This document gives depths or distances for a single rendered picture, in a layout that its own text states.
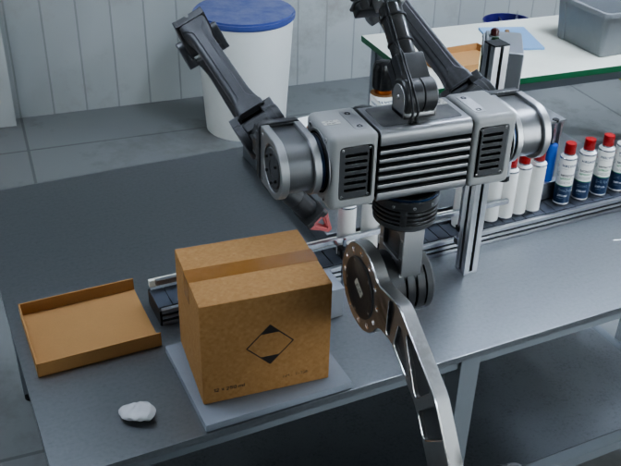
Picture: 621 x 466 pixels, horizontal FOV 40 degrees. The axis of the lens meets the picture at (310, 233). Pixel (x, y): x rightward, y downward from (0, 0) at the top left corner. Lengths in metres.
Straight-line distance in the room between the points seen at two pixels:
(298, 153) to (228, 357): 0.54
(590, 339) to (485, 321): 1.10
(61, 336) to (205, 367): 0.48
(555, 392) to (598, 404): 0.14
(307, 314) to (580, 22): 2.87
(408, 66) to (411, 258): 0.40
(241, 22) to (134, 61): 0.99
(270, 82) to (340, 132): 3.41
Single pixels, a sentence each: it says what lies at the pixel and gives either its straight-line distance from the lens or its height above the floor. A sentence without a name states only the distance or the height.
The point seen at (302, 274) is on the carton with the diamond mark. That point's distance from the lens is 1.91.
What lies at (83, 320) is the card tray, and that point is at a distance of 2.30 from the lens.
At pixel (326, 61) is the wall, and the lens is 5.96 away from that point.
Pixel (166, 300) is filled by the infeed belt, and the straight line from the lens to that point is 2.26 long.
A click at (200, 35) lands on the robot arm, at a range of 1.99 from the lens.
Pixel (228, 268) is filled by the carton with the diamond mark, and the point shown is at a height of 1.12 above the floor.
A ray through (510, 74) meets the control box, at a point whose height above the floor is 1.42.
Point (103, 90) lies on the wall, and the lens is 5.61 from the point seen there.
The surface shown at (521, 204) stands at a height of 0.92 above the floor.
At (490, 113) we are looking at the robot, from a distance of 1.72.
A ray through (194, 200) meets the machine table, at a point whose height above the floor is 0.83.
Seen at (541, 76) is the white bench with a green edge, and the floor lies 0.80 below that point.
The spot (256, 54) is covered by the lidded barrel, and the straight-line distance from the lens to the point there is 4.88.
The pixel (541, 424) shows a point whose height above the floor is 0.22.
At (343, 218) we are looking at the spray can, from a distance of 2.34.
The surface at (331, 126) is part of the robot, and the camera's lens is 1.62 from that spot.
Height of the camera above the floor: 2.19
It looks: 31 degrees down
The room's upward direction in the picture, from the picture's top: 2 degrees clockwise
